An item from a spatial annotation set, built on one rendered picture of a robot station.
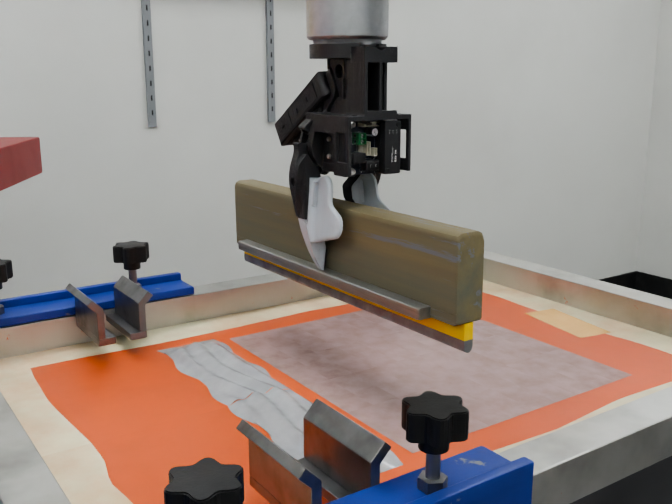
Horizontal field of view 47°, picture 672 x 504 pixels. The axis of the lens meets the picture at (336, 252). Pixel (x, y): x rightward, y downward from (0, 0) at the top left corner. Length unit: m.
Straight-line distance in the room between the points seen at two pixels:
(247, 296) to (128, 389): 0.27
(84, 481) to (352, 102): 0.38
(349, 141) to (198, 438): 0.29
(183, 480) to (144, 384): 0.40
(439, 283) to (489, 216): 3.20
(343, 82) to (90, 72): 2.07
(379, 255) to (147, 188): 2.18
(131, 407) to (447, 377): 0.32
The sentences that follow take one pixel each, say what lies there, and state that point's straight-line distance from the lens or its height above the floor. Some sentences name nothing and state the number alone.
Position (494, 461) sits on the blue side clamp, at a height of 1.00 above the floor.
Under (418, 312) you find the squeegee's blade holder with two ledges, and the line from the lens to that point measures 0.63.
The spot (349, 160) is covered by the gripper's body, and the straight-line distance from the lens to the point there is 0.67.
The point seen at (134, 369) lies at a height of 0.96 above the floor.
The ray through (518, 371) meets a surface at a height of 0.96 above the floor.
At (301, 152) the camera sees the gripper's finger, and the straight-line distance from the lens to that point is 0.72.
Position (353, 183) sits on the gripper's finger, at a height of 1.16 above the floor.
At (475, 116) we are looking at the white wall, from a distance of 3.68.
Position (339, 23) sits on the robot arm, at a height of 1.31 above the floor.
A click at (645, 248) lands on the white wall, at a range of 4.81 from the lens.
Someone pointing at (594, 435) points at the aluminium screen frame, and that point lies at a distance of 0.65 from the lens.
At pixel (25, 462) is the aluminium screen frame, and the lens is 0.62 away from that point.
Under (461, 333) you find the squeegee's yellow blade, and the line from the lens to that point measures 0.63.
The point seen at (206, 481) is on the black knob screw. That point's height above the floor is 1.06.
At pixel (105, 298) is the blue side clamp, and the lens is 0.96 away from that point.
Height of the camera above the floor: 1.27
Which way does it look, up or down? 13 degrees down
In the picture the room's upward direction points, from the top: straight up
